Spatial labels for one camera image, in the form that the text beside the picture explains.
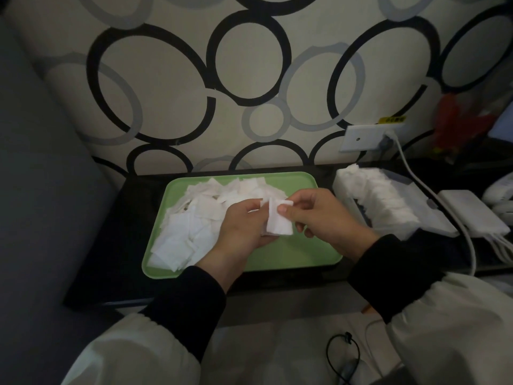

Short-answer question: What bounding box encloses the person's left hand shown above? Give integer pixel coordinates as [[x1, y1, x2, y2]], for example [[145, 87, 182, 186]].
[[195, 198, 279, 294]]

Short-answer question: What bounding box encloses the person's right hand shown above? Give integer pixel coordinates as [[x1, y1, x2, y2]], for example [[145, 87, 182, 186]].
[[277, 189, 380, 261]]

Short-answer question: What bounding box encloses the clear plastic box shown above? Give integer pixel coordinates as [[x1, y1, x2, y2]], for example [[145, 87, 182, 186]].
[[332, 168, 421, 241]]

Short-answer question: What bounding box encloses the green plastic tray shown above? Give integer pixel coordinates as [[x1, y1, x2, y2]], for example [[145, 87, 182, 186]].
[[141, 171, 345, 280]]

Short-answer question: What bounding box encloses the pile of white cotton pads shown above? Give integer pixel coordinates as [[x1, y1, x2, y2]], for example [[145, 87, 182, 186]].
[[148, 176, 289, 272]]

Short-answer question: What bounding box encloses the person's left forearm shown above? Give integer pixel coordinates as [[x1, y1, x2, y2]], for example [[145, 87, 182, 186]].
[[62, 265, 227, 385]]

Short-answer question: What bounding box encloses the person's right forearm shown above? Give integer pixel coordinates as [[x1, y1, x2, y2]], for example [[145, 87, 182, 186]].
[[347, 234, 513, 385]]

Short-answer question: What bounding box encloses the white power bank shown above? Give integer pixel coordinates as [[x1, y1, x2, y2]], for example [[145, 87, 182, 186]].
[[437, 190, 510, 239]]

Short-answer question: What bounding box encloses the red decoration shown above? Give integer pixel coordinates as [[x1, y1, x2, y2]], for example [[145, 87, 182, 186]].
[[432, 94, 498, 155]]

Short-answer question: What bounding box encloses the white neck fan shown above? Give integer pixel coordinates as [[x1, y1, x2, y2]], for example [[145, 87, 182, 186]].
[[480, 174, 513, 225]]

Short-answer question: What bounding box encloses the blue curtain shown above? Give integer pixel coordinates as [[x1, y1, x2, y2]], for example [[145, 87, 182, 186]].
[[487, 99, 513, 143]]

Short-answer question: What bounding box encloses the grey upholstered sofa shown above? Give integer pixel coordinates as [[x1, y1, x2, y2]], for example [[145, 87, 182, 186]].
[[0, 16, 117, 385]]

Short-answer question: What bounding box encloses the white wall socket plate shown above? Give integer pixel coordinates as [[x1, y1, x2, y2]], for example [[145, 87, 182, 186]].
[[339, 125, 403, 153]]

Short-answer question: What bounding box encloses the thin white cable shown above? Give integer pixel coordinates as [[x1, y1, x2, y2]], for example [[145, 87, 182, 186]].
[[363, 318, 390, 373]]

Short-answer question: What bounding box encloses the black hair tie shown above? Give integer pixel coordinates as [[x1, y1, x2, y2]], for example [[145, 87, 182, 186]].
[[325, 332, 361, 385]]

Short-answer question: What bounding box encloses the white charger cable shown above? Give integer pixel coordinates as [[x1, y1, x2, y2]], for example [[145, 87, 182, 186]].
[[384, 132, 477, 277]]

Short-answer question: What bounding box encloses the white looped cable bundle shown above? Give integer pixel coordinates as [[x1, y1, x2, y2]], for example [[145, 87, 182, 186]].
[[487, 235, 513, 264]]

